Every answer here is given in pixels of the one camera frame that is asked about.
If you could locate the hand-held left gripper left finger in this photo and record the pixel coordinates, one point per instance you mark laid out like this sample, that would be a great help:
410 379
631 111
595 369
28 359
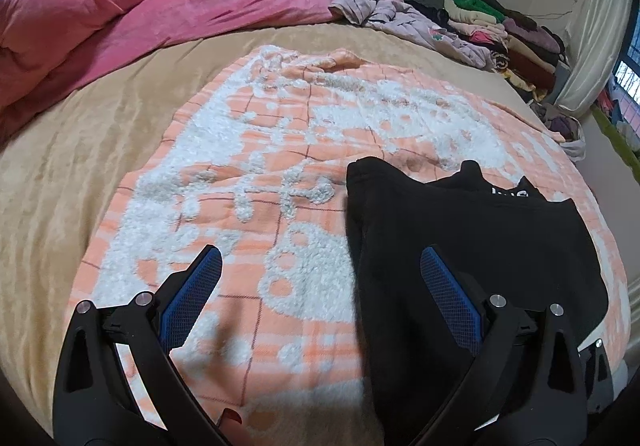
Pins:
192 296

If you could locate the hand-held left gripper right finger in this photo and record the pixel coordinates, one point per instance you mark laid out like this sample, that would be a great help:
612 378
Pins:
450 298

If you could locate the black printed sweatshirt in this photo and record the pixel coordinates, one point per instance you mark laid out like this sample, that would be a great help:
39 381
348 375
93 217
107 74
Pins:
410 226

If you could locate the white bag of clothes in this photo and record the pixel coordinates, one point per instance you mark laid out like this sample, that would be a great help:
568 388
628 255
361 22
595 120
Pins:
562 131

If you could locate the pile of folded clothes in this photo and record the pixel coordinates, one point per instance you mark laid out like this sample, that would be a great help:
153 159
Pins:
520 41

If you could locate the person's left hand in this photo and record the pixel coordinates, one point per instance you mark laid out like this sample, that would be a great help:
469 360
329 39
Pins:
232 428

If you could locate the orange white printed blanket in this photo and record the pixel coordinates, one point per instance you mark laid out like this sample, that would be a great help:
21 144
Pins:
300 126

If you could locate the green cloth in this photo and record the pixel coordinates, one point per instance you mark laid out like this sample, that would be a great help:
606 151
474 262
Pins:
615 136

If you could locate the lilac striped garment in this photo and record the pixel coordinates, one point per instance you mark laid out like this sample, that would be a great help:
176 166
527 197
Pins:
410 23

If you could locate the window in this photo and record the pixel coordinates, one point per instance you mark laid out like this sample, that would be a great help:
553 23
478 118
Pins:
627 76

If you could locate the pink quilt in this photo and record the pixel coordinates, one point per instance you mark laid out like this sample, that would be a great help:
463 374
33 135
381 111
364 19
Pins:
150 6

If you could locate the white curtain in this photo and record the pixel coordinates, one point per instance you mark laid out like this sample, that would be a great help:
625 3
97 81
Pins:
595 26

